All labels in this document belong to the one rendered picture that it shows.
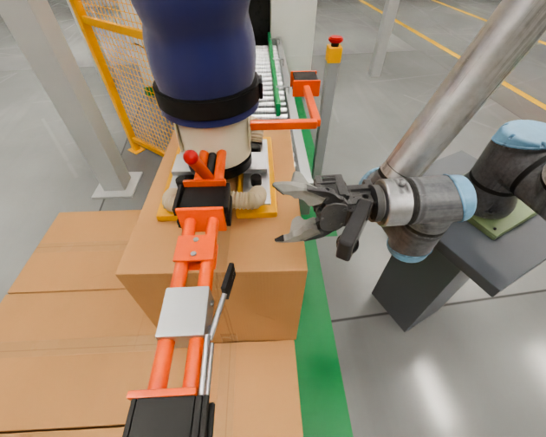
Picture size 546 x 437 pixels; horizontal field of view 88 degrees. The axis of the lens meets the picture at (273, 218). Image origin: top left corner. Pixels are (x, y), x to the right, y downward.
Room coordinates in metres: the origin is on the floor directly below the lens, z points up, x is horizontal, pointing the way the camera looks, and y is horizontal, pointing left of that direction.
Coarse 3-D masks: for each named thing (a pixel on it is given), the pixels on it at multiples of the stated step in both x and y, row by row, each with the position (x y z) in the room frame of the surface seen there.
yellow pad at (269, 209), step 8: (256, 144) 0.71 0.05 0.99; (264, 144) 0.75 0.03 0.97; (272, 160) 0.67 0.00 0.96; (272, 168) 0.64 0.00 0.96; (240, 176) 0.60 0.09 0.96; (248, 176) 0.60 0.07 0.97; (256, 176) 0.56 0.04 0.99; (264, 176) 0.60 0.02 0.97; (272, 176) 0.60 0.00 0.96; (240, 184) 0.57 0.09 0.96; (248, 184) 0.56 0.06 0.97; (256, 184) 0.55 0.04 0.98; (264, 184) 0.56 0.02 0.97; (272, 192) 0.54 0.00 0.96; (272, 200) 0.51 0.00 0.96; (264, 208) 0.48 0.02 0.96; (272, 208) 0.48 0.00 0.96; (240, 216) 0.46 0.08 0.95; (248, 216) 0.46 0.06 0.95; (256, 216) 0.46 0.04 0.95; (264, 216) 0.46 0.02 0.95; (272, 216) 0.47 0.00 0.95
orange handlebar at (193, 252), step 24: (312, 96) 0.82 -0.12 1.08; (264, 120) 0.68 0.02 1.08; (288, 120) 0.68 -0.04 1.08; (312, 120) 0.68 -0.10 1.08; (216, 168) 0.48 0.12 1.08; (192, 240) 0.28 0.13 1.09; (216, 240) 0.29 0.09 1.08; (192, 264) 0.25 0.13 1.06; (216, 264) 0.25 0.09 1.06; (168, 360) 0.10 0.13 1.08; (192, 360) 0.10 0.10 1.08; (192, 384) 0.08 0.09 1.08
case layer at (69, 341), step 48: (48, 240) 0.71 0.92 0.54; (96, 240) 0.71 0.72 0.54; (48, 288) 0.49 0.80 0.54; (96, 288) 0.49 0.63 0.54; (0, 336) 0.33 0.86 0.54; (48, 336) 0.33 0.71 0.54; (96, 336) 0.33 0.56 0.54; (144, 336) 0.33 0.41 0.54; (0, 384) 0.19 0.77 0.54; (48, 384) 0.19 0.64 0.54; (96, 384) 0.19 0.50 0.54; (144, 384) 0.19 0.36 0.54; (240, 384) 0.19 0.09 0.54; (288, 384) 0.19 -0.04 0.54; (0, 432) 0.09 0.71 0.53; (48, 432) 0.09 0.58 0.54; (96, 432) 0.09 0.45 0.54; (240, 432) 0.09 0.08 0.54; (288, 432) 0.09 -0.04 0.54
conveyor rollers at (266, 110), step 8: (256, 48) 3.18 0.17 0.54; (264, 48) 3.18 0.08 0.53; (264, 56) 2.91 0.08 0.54; (256, 64) 2.73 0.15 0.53; (264, 64) 2.73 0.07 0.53; (264, 72) 2.55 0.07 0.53; (264, 80) 2.37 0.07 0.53; (280, 80) 2.38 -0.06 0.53; (264, 88) 2.19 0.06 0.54; (272, 88) 2.20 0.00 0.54; (280, 88) 2.20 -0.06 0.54; (264, 96) 2.03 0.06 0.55; (272, 96) 2.03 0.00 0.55; (280, 96) 2.03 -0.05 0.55; (264, 104) 1.93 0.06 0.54; (272, 104) 1.93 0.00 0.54; (256, 112) 1.83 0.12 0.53; (264, 112) 1.83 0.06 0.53; (272, 112) 1.83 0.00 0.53
